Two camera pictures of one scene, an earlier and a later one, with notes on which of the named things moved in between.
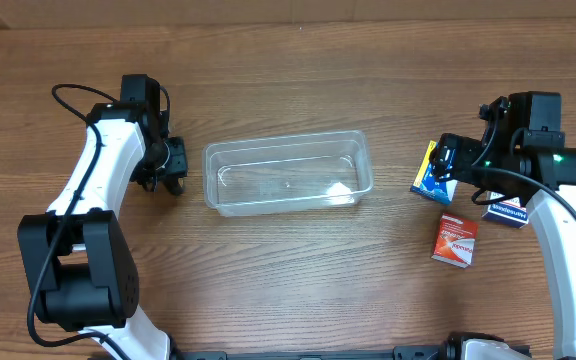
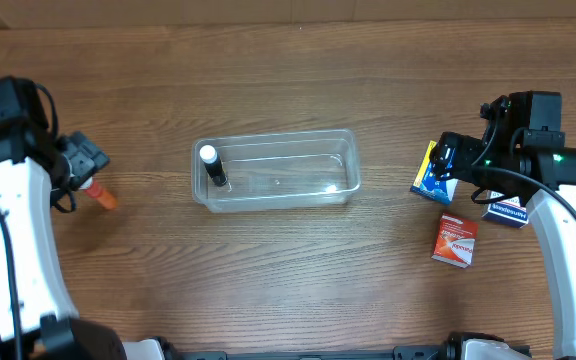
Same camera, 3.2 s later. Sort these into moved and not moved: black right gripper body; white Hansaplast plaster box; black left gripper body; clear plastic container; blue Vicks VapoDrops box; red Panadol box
Moved: clear plastic container; black left gripper body
Not moved: blue Vicks VapoDrops box; black right gripper body; white Hansaplast plaster box; red Panadol box
